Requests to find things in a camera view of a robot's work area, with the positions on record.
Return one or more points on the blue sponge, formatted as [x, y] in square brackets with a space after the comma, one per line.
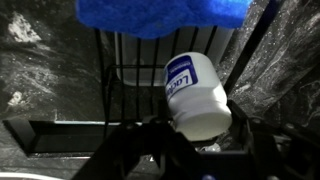
[160, 15]

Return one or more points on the white pill bottle blue label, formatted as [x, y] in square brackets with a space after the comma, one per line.
[196, 100]

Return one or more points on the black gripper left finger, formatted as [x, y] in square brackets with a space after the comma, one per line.
[159, 124]

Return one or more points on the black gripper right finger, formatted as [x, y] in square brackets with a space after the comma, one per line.
[240, 128]

